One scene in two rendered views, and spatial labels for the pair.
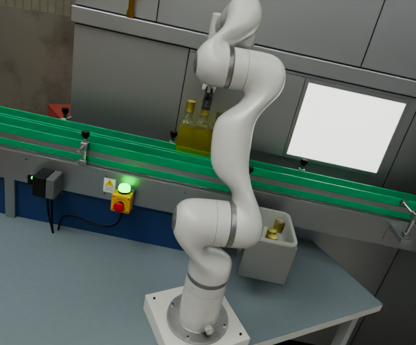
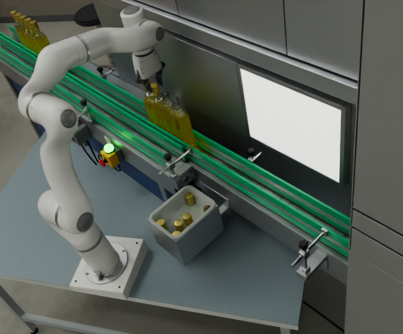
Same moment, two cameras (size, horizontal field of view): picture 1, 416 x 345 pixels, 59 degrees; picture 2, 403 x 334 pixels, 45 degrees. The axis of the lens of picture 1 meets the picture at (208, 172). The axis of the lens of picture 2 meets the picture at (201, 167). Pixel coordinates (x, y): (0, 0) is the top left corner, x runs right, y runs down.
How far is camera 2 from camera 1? 1.67 m
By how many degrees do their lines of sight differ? 51
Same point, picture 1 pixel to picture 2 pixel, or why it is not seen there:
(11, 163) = not seen: hidden behind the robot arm
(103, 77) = not seen: hidden behind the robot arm
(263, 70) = (42, 119)
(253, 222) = (64, 220)
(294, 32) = (216, 11)
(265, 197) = (209, 180)
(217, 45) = (20, 97)
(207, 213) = (45, 205)
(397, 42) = (313, 29)
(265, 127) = (224, 106)
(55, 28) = not seen: outside the picture
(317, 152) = (274, 142)
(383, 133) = (329, 138)
